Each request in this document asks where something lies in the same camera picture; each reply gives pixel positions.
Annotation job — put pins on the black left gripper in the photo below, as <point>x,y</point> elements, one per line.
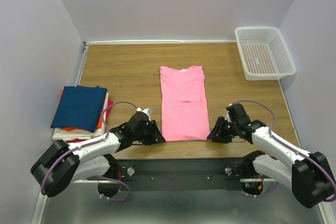
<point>156,136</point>

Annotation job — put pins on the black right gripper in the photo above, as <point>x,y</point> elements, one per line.
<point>217,132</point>

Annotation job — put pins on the pink t shirt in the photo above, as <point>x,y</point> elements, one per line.
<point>184,105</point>

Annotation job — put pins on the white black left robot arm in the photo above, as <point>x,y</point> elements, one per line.
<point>62,163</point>

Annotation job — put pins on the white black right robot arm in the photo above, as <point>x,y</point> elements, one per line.
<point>308,175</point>

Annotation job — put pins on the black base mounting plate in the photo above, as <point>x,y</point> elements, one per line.
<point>183,174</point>

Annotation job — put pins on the folded navy blue t shirt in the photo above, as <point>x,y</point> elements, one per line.
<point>80,107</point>

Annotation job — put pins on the white plastic basket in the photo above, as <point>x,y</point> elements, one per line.
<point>264,53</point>

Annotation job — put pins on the folded white t shirt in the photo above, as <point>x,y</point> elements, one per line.
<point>60,134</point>

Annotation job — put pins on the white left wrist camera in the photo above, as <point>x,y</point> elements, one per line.
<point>147,111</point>

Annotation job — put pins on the aluminium frame rail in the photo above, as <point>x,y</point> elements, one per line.
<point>39,209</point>

